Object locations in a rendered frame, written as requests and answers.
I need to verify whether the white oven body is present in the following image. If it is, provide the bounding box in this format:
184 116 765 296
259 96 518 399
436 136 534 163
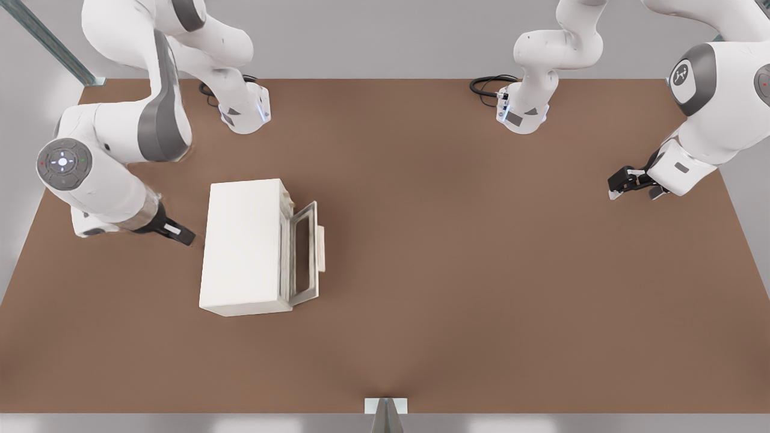
199 178 296 318

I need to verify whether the glass oven door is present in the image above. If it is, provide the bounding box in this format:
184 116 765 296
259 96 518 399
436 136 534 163
279 201 319 305

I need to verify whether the black cable loop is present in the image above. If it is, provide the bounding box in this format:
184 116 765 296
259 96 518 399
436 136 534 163
198 74 259 109
469 75 522 109

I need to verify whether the silver frame post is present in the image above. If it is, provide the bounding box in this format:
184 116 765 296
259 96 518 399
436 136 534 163
0 0 106 87
364 397 408 433

